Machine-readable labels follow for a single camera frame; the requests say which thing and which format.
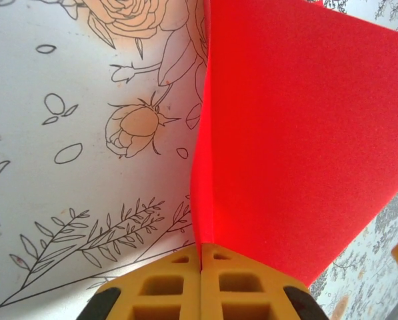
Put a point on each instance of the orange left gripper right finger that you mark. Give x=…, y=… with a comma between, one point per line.
x=238, y=300

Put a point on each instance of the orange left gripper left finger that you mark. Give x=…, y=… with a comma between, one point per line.
x=172, y=273

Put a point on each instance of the red square paper sheet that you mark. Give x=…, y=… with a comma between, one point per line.
x=285, y=133

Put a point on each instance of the floral patterned tablecloth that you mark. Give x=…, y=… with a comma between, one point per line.
x=68, y=166

